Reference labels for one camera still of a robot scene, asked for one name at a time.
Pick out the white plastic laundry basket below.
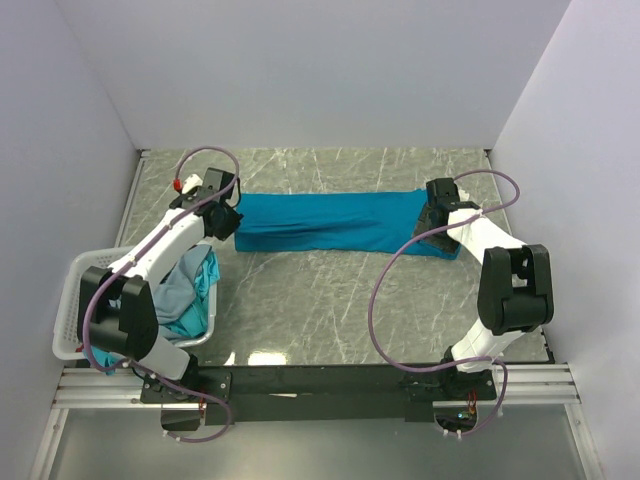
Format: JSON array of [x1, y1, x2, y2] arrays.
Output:
[[52, 246, 217, 361]]

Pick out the grey blue t shirt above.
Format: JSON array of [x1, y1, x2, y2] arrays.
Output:
[[153, 245, 211, 325]]

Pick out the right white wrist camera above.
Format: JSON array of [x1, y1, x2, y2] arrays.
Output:
[[458, 188, 470, 202]]

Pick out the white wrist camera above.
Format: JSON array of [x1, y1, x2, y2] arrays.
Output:
[[458, 188, 470, 202], [173, 174, 203, 194]]

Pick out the teal t shirt in basket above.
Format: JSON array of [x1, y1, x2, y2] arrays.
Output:
[[77, 250, 220, 380]]

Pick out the black base beam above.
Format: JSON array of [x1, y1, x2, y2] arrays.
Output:
[[139, 364, 501, 431]]

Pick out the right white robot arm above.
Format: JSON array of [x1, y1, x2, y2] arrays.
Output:
[[413, 178, 554, 399]]

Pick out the teal blue t shirt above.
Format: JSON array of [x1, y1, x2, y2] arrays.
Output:
[[234, 188, 463, 261]]

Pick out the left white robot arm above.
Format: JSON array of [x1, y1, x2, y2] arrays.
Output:
[[77, 168, 243, 402]]

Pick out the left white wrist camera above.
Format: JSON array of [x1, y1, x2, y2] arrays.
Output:
[[173, 174, 203, 194]]

